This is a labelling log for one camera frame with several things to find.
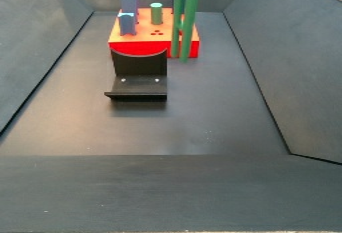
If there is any black curved holder stand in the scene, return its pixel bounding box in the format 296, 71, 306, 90
104, 50, 167, 101

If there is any red peg board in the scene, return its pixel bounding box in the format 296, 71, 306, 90
107, 7, 202, 59

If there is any green three prong peg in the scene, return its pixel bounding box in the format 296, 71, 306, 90
171, 0, 198, 62

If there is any short light blue arch block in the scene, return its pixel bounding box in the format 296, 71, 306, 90
117, 13, 136, 36

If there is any green cylinder peg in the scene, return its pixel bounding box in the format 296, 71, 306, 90
149, 2, 163, 25

